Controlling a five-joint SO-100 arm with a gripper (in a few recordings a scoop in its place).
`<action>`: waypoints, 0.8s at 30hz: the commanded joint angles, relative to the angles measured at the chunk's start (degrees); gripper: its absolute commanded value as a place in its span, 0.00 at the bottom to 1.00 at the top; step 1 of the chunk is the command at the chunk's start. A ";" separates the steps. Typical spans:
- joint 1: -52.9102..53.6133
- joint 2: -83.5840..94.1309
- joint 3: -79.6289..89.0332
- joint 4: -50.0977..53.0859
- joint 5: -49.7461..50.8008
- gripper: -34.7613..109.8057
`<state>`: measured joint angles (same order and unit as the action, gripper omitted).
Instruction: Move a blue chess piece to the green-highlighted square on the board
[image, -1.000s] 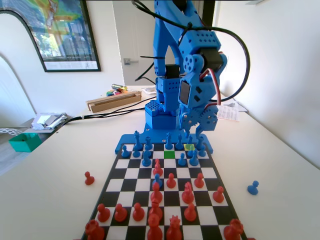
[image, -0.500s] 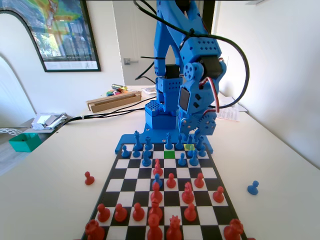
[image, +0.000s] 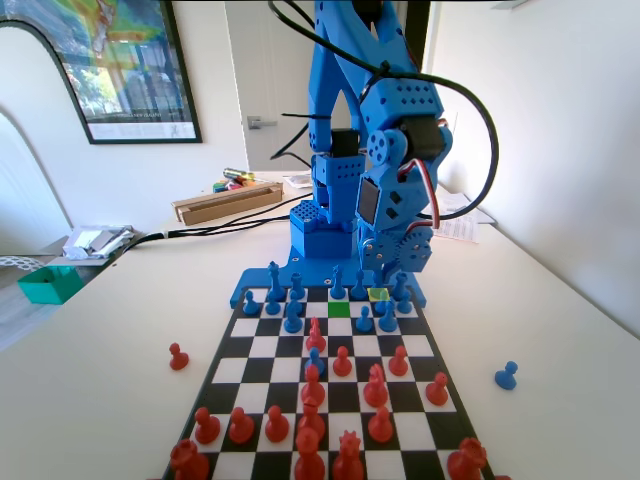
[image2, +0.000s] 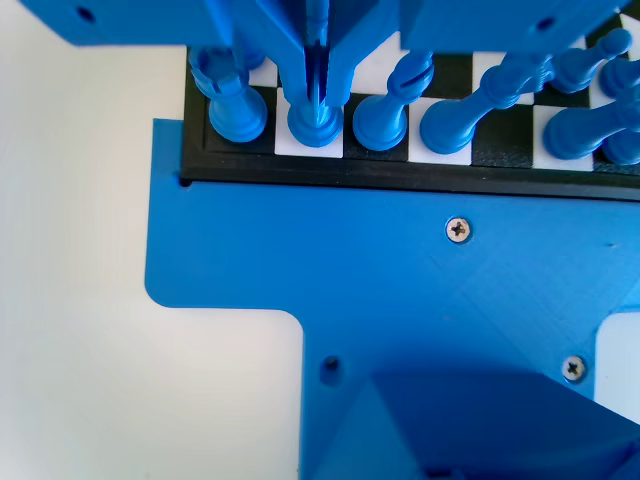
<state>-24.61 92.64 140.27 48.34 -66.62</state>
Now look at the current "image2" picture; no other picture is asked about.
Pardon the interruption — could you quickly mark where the blue chess king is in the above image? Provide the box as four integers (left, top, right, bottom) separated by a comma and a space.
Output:
419, 52, 554, 156

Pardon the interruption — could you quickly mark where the blue chess bishop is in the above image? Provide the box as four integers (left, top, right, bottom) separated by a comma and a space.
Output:
542, 92, 640, 163
352, 49, 436, 153

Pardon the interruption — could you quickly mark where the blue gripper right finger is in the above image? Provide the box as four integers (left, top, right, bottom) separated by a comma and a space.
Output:
324, 0, 401, 108

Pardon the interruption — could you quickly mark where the blue printed base plate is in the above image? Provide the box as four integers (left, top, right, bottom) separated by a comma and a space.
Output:
144, 117, 640, 480

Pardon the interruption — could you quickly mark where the blue chess knight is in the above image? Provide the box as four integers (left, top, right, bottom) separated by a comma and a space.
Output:
286, 97, 346, 149

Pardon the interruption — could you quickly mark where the silver screw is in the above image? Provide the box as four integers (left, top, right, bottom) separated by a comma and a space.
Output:
444, 215, 473, 244
560, 355, 588, 384

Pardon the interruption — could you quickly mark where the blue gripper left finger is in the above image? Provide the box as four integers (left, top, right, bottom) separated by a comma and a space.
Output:
219, 0, 318, 108

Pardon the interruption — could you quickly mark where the blue chess rook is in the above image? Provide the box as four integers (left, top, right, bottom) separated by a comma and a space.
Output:
188, 45, 269, 144

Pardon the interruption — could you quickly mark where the blue chess pawn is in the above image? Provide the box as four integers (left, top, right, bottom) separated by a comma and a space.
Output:
598, 55, 640, 102
238, 45, 268, 72
550, 27, 633, 96

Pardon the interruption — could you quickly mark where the black and white chessboard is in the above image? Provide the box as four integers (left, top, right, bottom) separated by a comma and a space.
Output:
180, 8, 640, 202

